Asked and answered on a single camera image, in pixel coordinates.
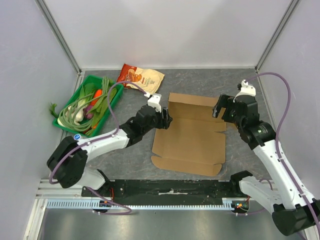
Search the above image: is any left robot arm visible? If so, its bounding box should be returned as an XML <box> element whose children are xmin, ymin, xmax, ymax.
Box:
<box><xmin>47</xmin><ymin>105</ymin><xmax>173</xmax><ymax>197</ymax></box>

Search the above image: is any aluminium corner post right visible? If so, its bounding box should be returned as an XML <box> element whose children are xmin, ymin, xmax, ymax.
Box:
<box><xmin>254</xmin><ymin>0</ymin><xmax>301</xmax><ymax>73</ymax></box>

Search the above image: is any bok choy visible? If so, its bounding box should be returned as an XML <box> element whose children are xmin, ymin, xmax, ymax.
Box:
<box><xmin>57</xmin><ymin>83</ymin><xmax>97</xmax><ymax>127</ymax></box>

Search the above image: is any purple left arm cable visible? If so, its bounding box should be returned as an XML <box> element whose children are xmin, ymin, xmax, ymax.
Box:
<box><xmin>48</xmin><ymin>81</ymin><xmax>151</xmax><ymax>185</ymax></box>

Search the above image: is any green leafy vegetable outside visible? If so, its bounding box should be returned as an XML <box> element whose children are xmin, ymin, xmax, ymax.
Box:
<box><xmin>49</xmin><ymin>102</ymin><xmax>59</xmax><ymax>119</ymax></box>

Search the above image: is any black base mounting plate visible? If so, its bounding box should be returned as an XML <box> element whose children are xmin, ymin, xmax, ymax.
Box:
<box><xmin>96</xmin><ymin>179</ymin><xmax>247</xmax><ymax>200</ymax></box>

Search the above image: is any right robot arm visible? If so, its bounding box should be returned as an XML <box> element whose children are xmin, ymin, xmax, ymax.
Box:
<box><xmin>212</xmin><ymin>94</ymin><xmax>320</xmax><ymax>236</ymax></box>

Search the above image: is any brown cardboard box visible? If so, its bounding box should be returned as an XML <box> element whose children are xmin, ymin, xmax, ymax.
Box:
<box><xmin>151</xmin><ymin>92</ymin><xmax>227</xmax><ymax>177</ymax></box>

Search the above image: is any green long beans bundle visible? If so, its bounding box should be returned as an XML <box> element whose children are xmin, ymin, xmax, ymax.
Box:
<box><xmin>56</xmin><ymin>77</ymin><xmax>117</xmax><ymax>136</ymax></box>

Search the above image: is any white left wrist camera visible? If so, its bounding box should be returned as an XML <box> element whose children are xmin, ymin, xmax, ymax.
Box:
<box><xmin>144</xmin><ymin>92</ymin><xmax>162</xmax><ymax>113</ymax></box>

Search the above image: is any purple radish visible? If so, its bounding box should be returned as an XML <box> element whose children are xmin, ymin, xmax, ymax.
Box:
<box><xmin>83</xmin><ymin>105</ymin><xmax>94</xmax><ymax>120</ymax></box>

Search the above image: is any green plastic basket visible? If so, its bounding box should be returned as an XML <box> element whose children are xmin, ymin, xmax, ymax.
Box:
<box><xmin>49</xmin><ymin>75</ymin><xmax>124</xmax><ymax>137</ymax></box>

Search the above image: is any aluminium corner post left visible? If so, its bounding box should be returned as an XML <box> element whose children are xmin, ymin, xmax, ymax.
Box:
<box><xmin>35</xmin><ymin>0</ymin><xmax>82</xmax><ymax>75</ymax></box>

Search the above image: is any orange carrot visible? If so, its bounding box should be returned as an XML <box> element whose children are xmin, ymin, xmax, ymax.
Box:
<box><xmin>89</xmin><ymin>89</ymin><xmax>103</xmax><ymax>107</ymax></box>

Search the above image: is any cassava chips snack bag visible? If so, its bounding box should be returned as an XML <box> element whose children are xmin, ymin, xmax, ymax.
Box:
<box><xmin>117</xmin><ymin>64</ymin><xmax>165</xmax><ymax>94</ymax></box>

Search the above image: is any blue slotted cable duct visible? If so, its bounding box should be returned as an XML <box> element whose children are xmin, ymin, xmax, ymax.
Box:
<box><xmin>46</xmin><ymin>199</ymin><xmax>234</xmax><ymax>211</ymax></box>

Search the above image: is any aluminium corner post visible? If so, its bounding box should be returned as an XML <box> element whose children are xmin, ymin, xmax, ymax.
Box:
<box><xmin>254</xmin><ymin>0</ymin><xmax>301</xmax><ymax>73</ymax></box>
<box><xmin>35</xmin><ymin>0</ymin><xmax>82</xmax><ymax>75</ymax></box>

